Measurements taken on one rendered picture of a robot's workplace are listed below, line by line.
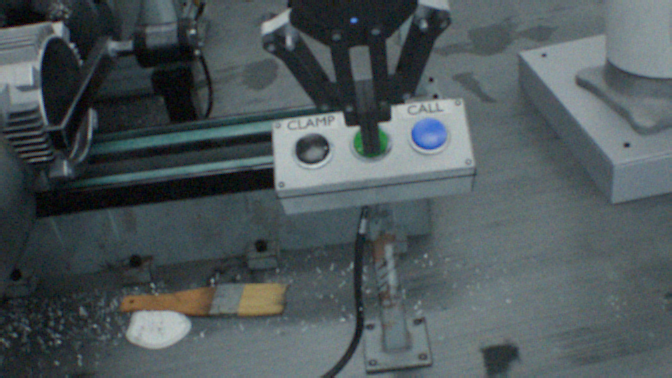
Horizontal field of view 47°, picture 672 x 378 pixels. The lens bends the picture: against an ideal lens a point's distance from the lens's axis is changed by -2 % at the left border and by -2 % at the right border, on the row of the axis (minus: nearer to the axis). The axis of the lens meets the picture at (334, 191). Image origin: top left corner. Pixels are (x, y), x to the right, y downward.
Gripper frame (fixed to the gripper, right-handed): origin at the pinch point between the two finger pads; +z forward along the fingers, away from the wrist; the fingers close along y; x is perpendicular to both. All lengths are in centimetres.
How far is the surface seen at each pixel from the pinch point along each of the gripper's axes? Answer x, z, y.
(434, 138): 0.7, 3.4, -5.3
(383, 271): 6.9, 17.4, 0.4
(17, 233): 1.9, 9.3, 34.1
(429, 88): -37, 56, -10
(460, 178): 3.5, 5.9, -7.2
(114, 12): -41, 30, 34
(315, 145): 0.0, 3.3, 4.7
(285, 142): -1.1, 4.1, 7.4
